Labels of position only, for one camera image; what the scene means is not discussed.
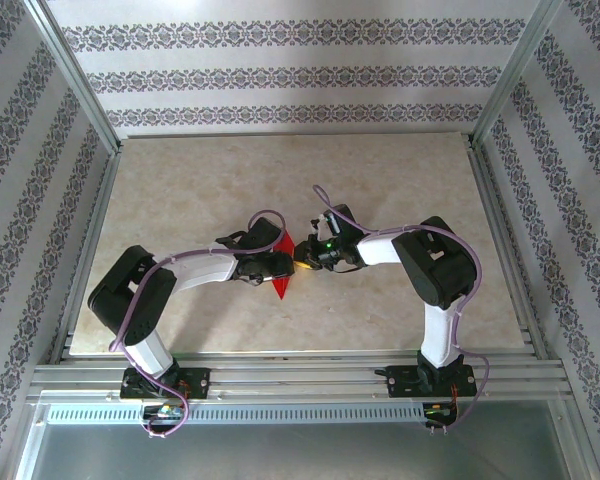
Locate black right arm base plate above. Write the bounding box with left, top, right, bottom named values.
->
left=387, top=364, right=477, bottom=399

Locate aluminium side rail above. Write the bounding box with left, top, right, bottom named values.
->
left=49, top=149, right=124, bottom=364
left=467, top=142, right=549, bottom=361

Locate small electronics board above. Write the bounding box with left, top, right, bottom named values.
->
left=143, top=403, right=187, bottom=420
left=423, top=402, right=459, bottom=420

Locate slotted grey cable duct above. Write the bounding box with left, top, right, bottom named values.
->
left=46, top=403, right=427, bottom=426

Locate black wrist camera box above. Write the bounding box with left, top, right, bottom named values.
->
left=243, top=217, right=287, bottom=253
left=309, top=203, right=355, bottom=239

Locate wide aluminium rail beam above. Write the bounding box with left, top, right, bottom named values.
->
left=27, top=349, right=576, bottom=404

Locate red paper sheet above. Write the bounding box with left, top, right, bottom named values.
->
left=271, top=229, right=298, bottom=302

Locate grey metal sheet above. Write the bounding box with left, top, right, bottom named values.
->
left=12, top=399, right=594, bottom=480

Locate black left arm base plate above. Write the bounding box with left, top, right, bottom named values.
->
left=119, top=367, right=212, bottom=401

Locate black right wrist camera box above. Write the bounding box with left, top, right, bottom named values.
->
left=309, top=203, right=355, bottom=239

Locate aluminium frame post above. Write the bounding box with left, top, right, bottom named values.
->
left=22, top=0, right=125, bottom=157
left=469, top=0, right=569, bottom=149

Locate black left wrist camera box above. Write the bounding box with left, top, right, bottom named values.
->
left=243, top=217, right=287, bottom=253

